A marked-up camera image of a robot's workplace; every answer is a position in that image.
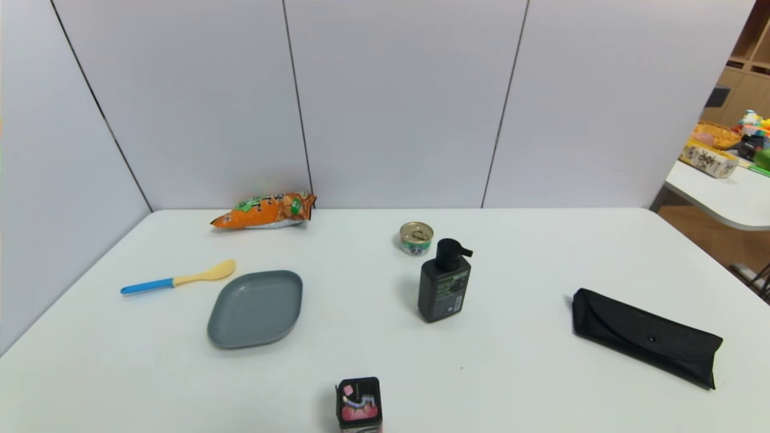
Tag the small black box pink print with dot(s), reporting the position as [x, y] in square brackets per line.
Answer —
[359, 406]

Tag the grey plastic dish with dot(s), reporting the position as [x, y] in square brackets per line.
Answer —
[255, 310]

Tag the black object on side table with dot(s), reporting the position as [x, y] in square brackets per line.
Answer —
[749, 146]

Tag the green object on side table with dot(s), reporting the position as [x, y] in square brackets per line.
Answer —
[763, 159]

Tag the small tin can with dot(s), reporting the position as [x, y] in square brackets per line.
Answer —
[416, 237]

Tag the black pump bottle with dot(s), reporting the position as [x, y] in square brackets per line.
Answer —
[444, 294]

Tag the orange snack bag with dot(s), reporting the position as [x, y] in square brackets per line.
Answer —
[264, 213]

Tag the black glasses case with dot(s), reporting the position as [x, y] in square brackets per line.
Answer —
[643, 337]

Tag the printed carton box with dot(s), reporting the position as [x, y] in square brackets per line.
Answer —
[708, 160]

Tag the white side table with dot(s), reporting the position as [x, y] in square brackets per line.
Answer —
[722, 198]

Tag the woven basket with snacks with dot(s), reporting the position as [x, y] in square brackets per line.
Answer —
[716, 135]

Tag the chair base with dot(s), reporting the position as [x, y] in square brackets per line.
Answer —
[755, 279]

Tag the colourful toy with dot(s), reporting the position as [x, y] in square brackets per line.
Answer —
[755, 123]

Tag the wooden shelf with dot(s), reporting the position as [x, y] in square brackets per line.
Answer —
[743, 84]

